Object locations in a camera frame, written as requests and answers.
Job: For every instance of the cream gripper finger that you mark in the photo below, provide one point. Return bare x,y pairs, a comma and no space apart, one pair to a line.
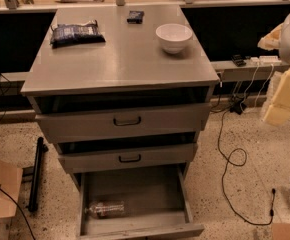
271,41
276,108

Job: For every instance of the clear plastic water bottle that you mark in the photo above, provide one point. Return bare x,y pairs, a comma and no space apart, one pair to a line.
105,209

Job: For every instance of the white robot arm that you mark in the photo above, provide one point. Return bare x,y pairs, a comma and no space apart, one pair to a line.
284,50

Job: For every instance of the grey drawer cabinet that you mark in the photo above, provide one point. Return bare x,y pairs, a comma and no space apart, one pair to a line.
130,58

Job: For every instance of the grey bottom drawer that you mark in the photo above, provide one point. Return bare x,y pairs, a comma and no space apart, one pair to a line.
156,205

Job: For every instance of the grey drawer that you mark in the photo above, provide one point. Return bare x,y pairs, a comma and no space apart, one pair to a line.
156,205
131,152
98,116

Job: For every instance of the grey top drawer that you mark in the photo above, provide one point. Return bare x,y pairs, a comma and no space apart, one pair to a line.
98,116

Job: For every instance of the grey middle drawer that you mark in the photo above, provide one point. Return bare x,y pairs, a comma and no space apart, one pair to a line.
131,152

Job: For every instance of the white power strip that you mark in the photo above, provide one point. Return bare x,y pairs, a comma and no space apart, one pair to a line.
264,60

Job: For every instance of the black remote on ledge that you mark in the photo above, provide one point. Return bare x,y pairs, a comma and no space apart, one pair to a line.
238,60

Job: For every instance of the black power adapter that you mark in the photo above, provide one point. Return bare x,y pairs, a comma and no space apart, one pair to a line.
238,108

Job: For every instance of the white ceramic bowl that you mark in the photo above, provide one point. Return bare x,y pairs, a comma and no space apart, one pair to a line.
173,38

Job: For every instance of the small dark blue box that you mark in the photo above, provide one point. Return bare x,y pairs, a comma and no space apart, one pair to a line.
135,17

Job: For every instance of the dark blue snack bag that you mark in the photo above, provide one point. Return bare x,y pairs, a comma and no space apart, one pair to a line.
72,34

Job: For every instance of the black tube on floor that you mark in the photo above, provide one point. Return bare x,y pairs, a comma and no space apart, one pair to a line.
41,148

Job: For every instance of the cardboard box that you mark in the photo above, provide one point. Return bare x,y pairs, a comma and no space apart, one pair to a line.
10,183

